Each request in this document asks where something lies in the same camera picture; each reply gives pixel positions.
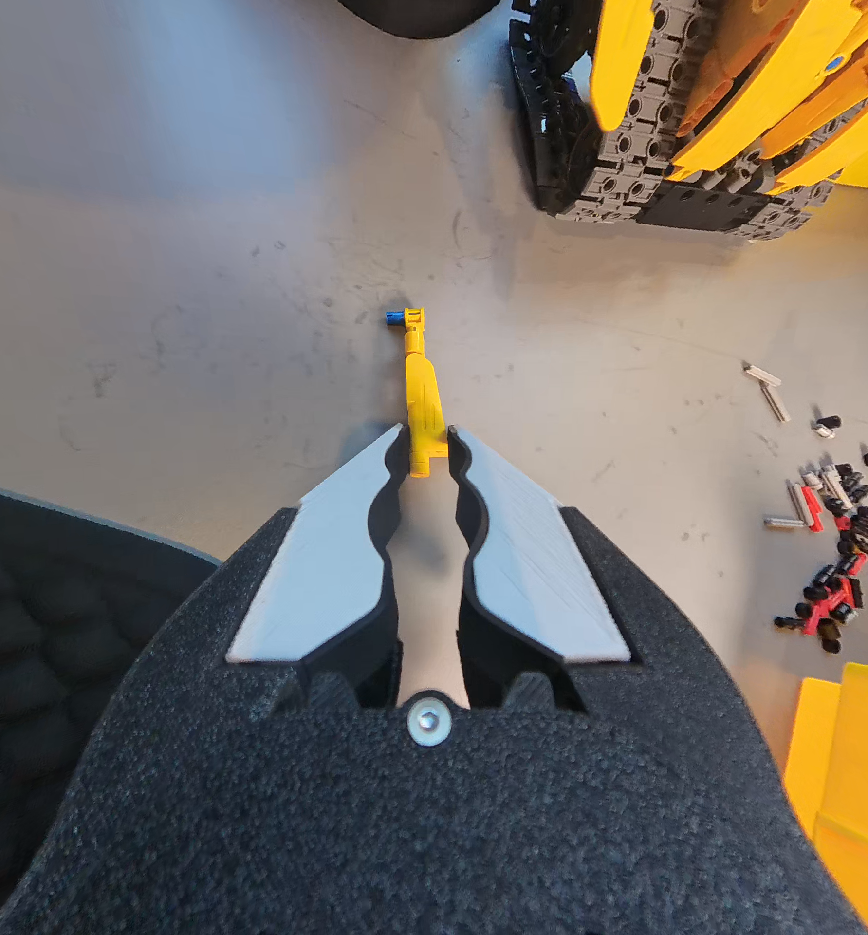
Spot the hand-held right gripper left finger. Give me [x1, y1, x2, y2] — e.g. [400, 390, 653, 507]
[227, 427, 410, 673]

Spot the pile of small building parts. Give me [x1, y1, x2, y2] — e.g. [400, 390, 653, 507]
[741, 361, 868, 651]

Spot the yellow tracked toy robot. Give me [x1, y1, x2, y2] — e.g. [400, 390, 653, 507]
[510, 0, 868, 239]

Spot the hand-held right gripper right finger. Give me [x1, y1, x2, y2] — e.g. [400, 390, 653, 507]
[449, 427, 632, 666]

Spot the yellow wedge panel piece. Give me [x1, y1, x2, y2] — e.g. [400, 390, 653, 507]
[404, 351, 451, 480]

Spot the yellow parts bin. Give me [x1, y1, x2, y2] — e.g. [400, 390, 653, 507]
[782, 662, 868, 892]

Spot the black quilted chair armrest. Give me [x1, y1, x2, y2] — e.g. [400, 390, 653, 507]
[0, 480, 224, 935]

